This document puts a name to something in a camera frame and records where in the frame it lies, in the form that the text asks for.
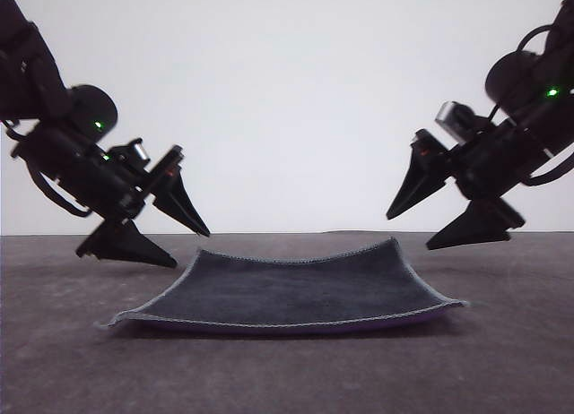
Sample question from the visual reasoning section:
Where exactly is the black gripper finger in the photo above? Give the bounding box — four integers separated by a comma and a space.
152, 161, 212, 239
424, 198, 513, 252
385, 138, 448, 221
89, 217, 179, 270

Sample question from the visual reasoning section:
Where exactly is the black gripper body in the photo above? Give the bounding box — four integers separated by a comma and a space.
12, 124, 185, 260
412, 122, 546, 230

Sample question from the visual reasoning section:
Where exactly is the purple towel with grey hem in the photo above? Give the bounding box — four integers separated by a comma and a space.
92, 236, 470, 337

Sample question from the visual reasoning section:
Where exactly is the grey table cloth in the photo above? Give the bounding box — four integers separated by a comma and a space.
0, 229, 574, 414

